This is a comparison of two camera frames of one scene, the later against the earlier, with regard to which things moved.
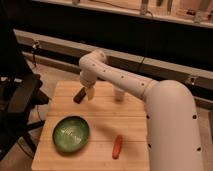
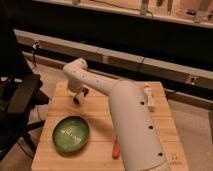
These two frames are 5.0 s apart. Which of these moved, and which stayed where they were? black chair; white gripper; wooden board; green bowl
Moved: white gripper
Stayed: black chair; green bowl; wooden board
